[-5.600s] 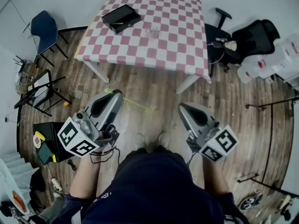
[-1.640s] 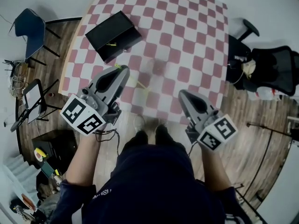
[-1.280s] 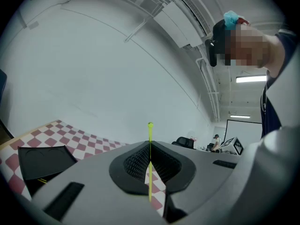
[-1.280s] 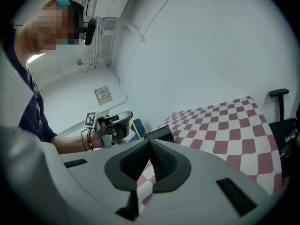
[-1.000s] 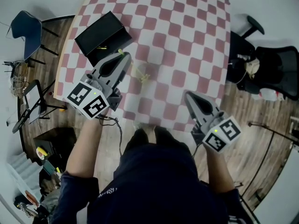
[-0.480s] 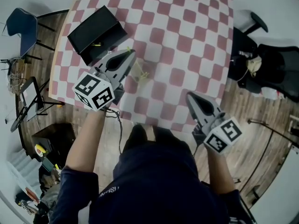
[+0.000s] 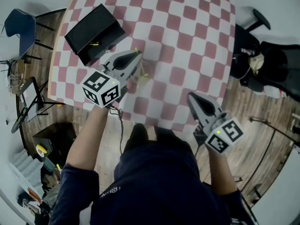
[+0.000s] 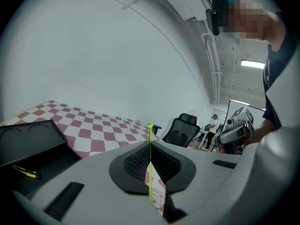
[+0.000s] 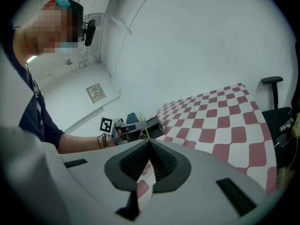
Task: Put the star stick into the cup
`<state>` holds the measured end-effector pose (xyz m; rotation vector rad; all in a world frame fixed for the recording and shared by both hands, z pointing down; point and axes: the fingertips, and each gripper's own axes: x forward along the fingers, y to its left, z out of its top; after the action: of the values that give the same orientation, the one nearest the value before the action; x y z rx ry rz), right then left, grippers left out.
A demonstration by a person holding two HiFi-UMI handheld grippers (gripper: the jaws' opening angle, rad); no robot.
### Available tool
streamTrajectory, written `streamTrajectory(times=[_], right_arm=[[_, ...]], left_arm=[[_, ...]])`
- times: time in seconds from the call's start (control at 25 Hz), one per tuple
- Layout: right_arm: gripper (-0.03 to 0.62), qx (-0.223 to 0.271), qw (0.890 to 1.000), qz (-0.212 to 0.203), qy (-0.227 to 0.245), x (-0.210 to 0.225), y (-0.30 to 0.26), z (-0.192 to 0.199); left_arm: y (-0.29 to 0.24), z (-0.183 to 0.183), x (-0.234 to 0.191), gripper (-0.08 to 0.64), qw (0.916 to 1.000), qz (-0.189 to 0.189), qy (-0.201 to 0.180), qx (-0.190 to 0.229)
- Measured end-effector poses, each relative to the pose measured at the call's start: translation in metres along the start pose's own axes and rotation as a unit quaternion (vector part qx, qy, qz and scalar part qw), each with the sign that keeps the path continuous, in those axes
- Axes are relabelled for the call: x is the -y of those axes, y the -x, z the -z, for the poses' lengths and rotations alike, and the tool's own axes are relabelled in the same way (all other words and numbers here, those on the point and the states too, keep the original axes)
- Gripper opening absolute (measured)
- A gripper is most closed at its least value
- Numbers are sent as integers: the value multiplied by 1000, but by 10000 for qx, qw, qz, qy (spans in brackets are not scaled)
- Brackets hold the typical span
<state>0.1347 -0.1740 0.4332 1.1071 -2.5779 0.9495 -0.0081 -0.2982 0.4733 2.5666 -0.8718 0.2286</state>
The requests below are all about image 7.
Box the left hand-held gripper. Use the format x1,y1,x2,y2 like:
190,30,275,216
81,51,143,109

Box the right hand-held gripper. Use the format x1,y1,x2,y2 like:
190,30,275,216
187,92,244,154

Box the person's right forearm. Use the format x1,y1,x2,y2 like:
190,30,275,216
206,146,239,195

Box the person's left forearm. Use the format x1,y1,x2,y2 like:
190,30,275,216
65,105,111,173

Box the black rectangular box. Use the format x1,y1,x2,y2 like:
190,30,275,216
64,3,126,67

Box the black metal rack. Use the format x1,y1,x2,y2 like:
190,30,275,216
235,116,300,210

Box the pink checkered tablecloth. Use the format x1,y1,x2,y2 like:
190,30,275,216
48,0,236,132

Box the beige rounded object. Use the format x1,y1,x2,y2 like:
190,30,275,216
248,52,265,76

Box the white plastic bag red label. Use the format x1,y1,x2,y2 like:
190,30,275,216
263,84,288,98

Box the white table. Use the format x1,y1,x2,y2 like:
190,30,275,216
47,0,80,100

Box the person's black trousers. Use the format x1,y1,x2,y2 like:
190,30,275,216
123,123,188,154

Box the black office chair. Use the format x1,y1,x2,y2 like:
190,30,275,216
228,8,300,96

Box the black folding stand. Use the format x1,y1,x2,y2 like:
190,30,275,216
11,76,65,135

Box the black cabinet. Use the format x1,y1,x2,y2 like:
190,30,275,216
32,122,77,164

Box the person's navy top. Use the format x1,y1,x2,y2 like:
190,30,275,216
49,139,256,225

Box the blue chair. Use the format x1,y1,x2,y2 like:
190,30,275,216
0,8,54,60

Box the black router with antennas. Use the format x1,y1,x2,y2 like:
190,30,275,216
0,59,15,72

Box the yellow and red round object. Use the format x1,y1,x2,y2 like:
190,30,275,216
35,143,49,158

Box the teal notebook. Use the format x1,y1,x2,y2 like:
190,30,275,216
43,157,59,173

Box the white stepped block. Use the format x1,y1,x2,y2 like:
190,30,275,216
9,149,45,194

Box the grey garment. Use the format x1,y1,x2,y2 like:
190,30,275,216
43,184,61,210

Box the orange flat object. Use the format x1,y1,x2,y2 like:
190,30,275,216
27,187,42,200

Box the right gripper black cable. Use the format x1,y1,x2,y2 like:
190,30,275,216
193,130,204,158

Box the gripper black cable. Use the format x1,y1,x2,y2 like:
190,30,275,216
193,130,204,158
109,104,125,154

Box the thin white cable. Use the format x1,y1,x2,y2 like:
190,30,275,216
232,57,253,81

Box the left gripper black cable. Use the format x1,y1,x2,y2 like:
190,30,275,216
109,104,125,154

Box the tangled light wire bundle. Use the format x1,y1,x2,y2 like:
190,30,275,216
7,59,26,95

